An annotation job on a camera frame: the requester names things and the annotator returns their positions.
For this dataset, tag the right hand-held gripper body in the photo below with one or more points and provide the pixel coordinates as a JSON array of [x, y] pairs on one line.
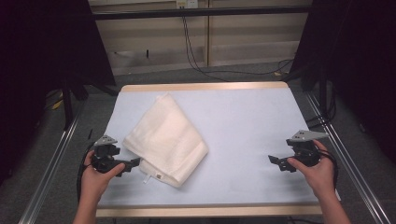
[[305, 151]]

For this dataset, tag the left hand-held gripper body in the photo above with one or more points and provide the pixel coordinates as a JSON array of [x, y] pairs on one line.
[[106, 155]]

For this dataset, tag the white mesh laundry bag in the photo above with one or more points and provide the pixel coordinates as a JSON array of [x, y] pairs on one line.
[[168, 140]]

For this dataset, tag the person's left hand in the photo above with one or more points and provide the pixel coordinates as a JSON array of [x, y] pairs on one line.
[[93, 183]]

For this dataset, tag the person's right hand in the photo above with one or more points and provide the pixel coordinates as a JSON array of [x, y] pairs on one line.
[[320, 177]]

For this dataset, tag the small black floor item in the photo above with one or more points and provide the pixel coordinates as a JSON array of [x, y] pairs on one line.
[[90, 133]]

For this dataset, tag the light blue mat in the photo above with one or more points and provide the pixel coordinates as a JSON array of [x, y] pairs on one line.
[[246, 130]]

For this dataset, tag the black metal stand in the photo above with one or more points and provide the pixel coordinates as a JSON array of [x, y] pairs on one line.
[[67, 105]]

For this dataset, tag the yellow tape piece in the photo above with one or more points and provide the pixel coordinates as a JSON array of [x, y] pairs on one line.
[[58, 104]]

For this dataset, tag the black curtain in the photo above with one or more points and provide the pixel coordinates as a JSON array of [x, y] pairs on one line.
[[46, 62], [358, 62]]

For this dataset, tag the black horizontal bar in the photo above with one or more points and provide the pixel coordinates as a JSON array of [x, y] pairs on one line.
[[202, 12]]

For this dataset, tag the aluminium floor rail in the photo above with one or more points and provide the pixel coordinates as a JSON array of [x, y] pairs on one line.
[[49, 174], [351, 168]]

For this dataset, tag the white wall socket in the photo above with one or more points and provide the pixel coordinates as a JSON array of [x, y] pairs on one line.
[[186, 3]]

